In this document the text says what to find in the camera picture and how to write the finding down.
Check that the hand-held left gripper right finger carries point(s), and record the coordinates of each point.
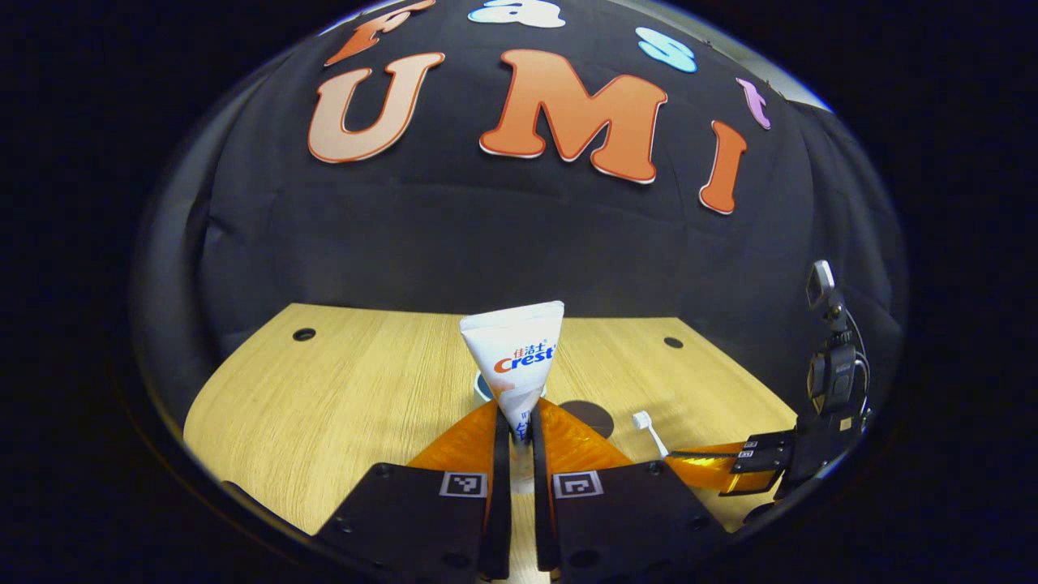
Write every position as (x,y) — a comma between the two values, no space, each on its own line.
(543,519)

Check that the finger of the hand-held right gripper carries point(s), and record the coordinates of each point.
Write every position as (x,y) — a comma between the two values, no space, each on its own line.
(758,478)
(770,442)

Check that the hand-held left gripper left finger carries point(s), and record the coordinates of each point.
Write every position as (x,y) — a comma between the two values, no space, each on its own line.
(499,527)

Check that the dark brown round coaster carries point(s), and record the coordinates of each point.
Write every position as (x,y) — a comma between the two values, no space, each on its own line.
(592,415)

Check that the white toothbrush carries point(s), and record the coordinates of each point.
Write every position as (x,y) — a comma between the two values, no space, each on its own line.
(642,419)

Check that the white toothpaste tube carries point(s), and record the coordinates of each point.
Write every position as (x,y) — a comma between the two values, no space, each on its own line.
(511,341)

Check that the wooden desktop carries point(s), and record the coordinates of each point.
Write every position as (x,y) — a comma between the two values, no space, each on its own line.
(324,405)

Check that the black backdrop cloth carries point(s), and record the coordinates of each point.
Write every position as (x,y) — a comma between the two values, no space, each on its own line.
(519,235)

